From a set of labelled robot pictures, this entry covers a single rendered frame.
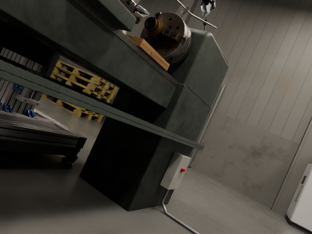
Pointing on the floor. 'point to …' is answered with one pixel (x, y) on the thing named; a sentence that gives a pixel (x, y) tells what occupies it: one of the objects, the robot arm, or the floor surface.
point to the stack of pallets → (68, 78)
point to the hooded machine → (302, 204)
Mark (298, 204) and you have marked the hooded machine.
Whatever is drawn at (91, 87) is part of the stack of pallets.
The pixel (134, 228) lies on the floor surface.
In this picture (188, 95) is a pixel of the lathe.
